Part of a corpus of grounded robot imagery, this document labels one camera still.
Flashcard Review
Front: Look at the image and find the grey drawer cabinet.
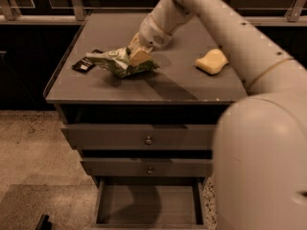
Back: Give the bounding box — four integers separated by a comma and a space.
43, 12, 248, 230

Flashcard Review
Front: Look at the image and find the green jalapeno chip bag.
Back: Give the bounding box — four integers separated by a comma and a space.
91, 47, 158, 79

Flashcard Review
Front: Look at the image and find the grey open bottom drawer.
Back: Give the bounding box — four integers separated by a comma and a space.
90, 176, 207, 230

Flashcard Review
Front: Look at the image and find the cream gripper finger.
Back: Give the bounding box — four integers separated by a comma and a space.
128, 33, 142, 55
130, 49, 152, 67

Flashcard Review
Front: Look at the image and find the grey middle drawer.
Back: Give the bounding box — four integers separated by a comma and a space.
81, 158, 213, 177

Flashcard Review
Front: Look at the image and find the yellow sponge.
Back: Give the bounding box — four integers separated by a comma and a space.
195, 49, 228, 75

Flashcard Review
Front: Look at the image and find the metal window railing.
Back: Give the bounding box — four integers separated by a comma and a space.
0, 0, 307, 27

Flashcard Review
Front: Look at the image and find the black snack bar wrapper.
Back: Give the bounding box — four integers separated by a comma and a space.
71, 49, 103, 73

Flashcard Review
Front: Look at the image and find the black object on floor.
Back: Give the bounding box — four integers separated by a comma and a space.
35, 215, 52, 230

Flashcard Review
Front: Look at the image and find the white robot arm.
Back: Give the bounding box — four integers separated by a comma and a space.
133, 0, 307, 230

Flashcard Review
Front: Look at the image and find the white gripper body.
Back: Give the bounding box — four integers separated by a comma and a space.
138, 14, 173, 50

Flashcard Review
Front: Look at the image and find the grey top drawer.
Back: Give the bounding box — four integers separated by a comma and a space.
61, 124, 215, 150

